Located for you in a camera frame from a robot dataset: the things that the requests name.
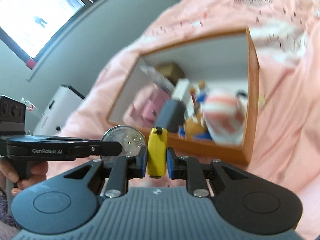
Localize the clear glitter round case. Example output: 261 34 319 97
100 125 147 162

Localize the yellow tape measure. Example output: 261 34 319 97
147 127 168 179

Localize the panda plush toy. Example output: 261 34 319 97
202 89 248 145

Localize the white power adapter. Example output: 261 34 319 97
171 79 191 105

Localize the gold cardboard box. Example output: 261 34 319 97
156 62 185 85

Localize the left hand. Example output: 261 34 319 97
0 158 49 197

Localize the orange toy figure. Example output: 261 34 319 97
184 112 208 139

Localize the dark grey case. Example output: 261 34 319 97
155 99 186 133

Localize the white cabinet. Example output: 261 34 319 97
33 85 85 135

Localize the pink small box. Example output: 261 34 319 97
141 88 170 127

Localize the printed snack packet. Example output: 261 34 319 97
139 66 175 94

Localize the orange cardboard storage box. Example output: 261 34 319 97
107 29 259 165

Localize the window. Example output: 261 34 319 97
1 0 99 69

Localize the pink patterned bed sheet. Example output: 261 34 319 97
60 0 319 239

